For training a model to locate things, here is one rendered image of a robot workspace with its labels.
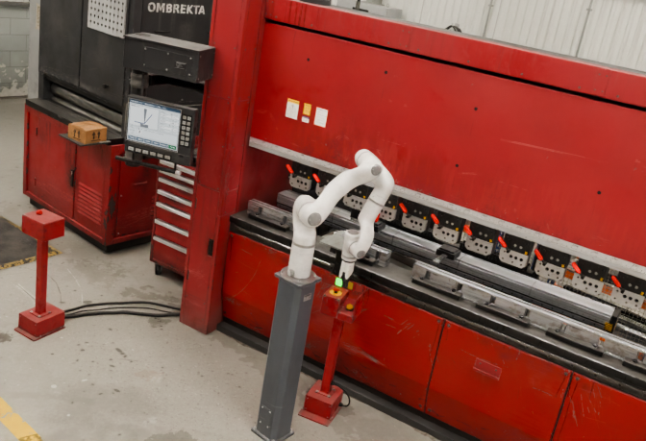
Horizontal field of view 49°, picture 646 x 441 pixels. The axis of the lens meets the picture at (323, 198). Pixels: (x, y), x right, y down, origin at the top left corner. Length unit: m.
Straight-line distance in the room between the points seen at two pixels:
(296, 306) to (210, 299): 1.30
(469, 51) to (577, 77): 0.57
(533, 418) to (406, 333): 0.83
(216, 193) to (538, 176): 2.02
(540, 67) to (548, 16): 4.47
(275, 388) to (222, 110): 1.72
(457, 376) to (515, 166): 1.25
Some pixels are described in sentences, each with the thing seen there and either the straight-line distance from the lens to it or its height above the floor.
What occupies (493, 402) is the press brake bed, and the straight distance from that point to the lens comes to 4.28.
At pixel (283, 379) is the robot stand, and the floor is 0.42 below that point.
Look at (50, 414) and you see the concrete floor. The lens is 4.36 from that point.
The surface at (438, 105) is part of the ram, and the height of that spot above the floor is 1.92.
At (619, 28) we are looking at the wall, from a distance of 8.02.
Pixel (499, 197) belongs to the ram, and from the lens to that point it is 3.97.
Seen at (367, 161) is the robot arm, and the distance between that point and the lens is 3.55.
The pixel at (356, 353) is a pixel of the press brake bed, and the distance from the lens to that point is 4.54.
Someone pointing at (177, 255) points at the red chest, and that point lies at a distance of 5.56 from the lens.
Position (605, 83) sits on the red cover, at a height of 2.23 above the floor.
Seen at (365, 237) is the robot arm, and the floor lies 1.27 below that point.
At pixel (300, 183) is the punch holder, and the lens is 4.51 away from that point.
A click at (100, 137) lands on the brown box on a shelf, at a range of 5.63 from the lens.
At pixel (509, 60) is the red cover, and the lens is 3.85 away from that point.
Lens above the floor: 2.64
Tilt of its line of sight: 19 degrees down
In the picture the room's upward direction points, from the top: 10 degrees clockwise
